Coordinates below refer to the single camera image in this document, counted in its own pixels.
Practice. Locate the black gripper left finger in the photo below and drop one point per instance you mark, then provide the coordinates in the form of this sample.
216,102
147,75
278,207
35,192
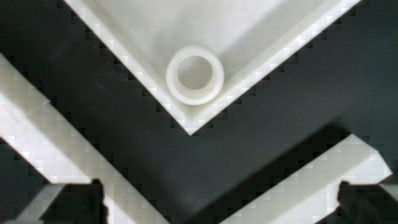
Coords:
38,206

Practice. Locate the white square table top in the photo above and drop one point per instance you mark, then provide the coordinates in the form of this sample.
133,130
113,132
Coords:
202,46

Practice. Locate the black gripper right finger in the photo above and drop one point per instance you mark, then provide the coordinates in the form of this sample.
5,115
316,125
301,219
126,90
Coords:
392,191

